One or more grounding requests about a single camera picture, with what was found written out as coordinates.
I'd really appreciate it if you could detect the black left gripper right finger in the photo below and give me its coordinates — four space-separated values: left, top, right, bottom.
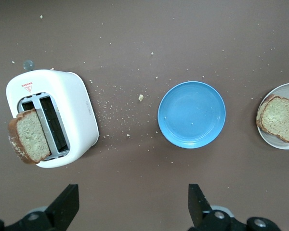
187 184 282 231

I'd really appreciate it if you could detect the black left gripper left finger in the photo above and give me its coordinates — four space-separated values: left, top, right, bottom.
0 184 79 231

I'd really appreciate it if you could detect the brown crusted bread slice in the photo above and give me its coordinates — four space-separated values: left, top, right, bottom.
256 94 289 143
7 108 52 166

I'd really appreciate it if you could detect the blue plate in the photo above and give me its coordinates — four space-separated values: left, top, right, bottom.
158 81 226 149

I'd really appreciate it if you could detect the beige plate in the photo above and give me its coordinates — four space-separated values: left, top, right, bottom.
256 82 289 150

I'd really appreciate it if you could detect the white two-slot toaster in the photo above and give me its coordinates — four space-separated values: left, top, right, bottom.
6 60 99 169

